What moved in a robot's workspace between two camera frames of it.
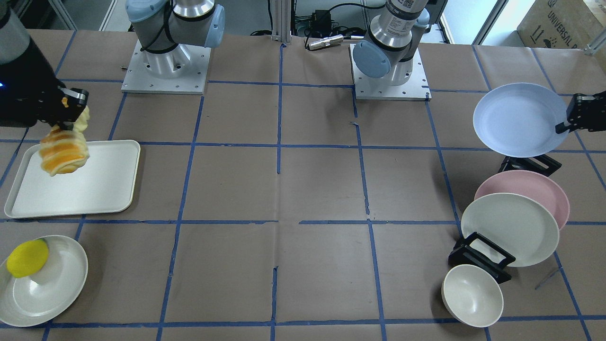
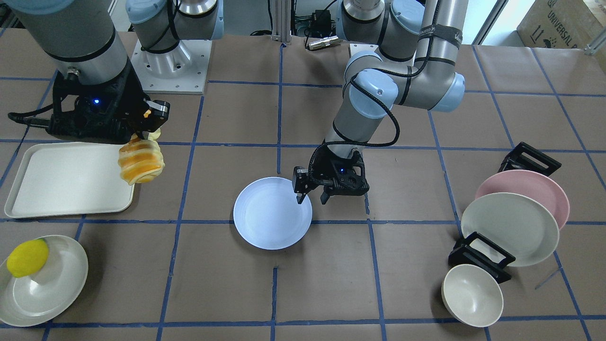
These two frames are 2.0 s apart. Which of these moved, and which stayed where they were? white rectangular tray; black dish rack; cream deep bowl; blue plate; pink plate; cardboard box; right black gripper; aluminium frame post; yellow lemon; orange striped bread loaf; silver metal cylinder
Moved: orange striped bread loaf; right black gripper; blue plate
Stayed: black dish rack; yellow lemon; pink plate; cardboard box; aluminium frame post; cream deep bowl; silver metal cylinder; white rectangular tray
